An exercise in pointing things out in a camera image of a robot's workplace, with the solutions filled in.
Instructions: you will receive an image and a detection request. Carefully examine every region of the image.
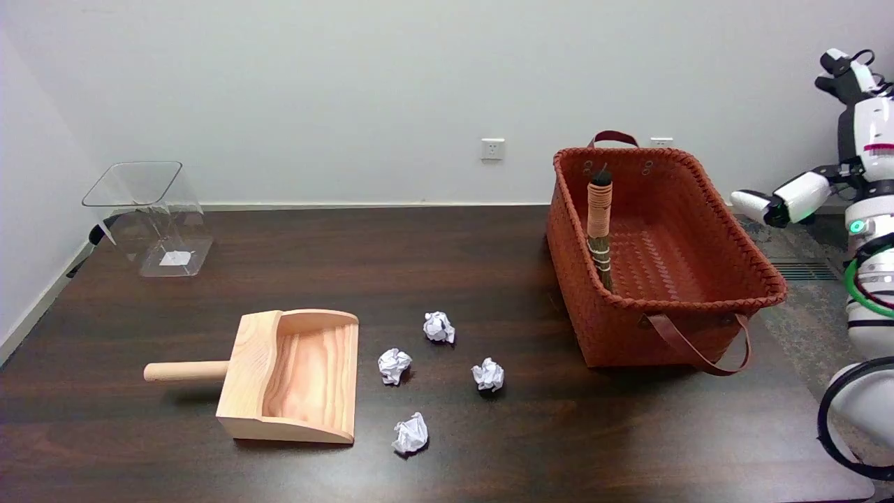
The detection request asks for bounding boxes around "metal floor vent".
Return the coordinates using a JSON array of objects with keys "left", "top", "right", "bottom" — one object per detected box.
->
[{"left": 768, "top": 260, "right": 840, "bottom": 282}]

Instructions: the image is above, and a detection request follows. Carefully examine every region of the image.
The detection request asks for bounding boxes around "green robot cable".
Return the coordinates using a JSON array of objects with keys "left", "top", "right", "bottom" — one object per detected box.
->
[{"left": 844, "top": 257, "right": 894, "bottom": 312}]

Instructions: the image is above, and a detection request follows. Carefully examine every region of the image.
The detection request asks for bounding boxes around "orange woven basket with straps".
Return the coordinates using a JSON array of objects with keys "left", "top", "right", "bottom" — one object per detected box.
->
[{"left": 546, "top": 130, "right": 789, "bottom": 377}]

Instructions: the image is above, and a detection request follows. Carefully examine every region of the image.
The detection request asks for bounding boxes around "clear plastic bin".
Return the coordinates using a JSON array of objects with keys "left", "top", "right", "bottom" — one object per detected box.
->
[{"left": 81, "top": 161, "right": 214, "bottom": 279}]

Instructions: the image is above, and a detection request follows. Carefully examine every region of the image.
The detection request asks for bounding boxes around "black cable by wall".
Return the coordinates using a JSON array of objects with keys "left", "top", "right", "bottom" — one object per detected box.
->
[{"left": 66, "top": 222, "right": 118, "bottom": 279}]

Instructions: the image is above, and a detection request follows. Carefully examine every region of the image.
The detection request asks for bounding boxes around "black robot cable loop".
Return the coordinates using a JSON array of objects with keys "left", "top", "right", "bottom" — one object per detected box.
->
[{"left": 817, "top": 356, "right": 894, "bottom": 483}]

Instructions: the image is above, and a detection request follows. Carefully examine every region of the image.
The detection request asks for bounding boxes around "wooden dustpan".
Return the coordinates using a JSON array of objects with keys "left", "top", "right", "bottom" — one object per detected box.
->
[{"left": 144, "top": 309, "right": 360, "bottom": 445}]

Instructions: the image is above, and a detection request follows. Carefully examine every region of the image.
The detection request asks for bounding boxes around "crumpled white paper ball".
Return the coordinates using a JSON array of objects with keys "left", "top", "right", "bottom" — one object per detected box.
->
[
  {"left": 391, "top": 411, "right": 430, "bottom": 455},
  {"left": 378, "top": 348, "right": 413, "bottom": 386},
  {"left": 423, "top": 312, "right": 456, "bottom": 344},
  {"left": 471, "top": 358, "right": 505, "bottom": 392}
]

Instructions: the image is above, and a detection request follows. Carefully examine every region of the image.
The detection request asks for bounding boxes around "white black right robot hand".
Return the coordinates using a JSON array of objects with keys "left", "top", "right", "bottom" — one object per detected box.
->
[{"left": 731, "top": 48, "right": 894, "bottom": 228}]

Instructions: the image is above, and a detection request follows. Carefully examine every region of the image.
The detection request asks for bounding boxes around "small broom with handle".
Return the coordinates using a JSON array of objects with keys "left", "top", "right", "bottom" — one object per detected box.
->
[{"left": 585, "top": 163, "right": 616, "bottom": 291}]

